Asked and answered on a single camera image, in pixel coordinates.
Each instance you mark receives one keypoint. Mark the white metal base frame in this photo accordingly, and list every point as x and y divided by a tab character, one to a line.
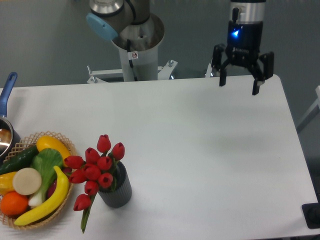
132	71

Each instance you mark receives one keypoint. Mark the beige round slice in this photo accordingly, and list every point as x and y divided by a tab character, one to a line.
27	181

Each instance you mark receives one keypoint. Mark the woven wicker basket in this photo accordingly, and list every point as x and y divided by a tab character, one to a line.
23	144

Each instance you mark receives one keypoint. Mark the green bok choy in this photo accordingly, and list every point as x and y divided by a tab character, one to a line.
44	163

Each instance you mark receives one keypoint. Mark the red purple vegetable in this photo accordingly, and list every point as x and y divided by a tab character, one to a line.
67	171

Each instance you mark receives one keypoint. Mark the orange fruit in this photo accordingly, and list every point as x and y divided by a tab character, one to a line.
13	204

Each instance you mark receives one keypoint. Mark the yellow bell pepper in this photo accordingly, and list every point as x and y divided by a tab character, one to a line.
6	183

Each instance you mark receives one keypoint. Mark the yellow squash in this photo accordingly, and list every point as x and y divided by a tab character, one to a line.
50	142

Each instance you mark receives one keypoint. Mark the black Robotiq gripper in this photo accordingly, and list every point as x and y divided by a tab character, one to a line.
242	50

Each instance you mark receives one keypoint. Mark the yellow banana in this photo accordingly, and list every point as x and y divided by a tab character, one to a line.
50	205

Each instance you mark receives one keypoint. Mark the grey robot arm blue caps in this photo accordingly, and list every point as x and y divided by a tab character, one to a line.
108	18

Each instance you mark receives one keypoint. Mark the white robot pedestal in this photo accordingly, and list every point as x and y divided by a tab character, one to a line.
140	42

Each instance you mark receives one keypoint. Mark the black device at table edge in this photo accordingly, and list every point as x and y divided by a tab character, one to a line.
311	212

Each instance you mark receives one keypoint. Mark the dark grey ribbed vase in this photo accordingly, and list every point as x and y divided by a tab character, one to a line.
123	190

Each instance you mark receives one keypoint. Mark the white frame at right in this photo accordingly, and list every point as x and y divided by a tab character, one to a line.
310	113

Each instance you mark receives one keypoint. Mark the blue handled saucepan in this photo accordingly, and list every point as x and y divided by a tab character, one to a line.
8	136

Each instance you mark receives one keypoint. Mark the red tulip bouquet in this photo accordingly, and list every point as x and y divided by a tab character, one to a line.
98	171

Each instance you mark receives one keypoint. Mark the green cucumber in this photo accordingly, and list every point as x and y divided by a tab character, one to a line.
19	161

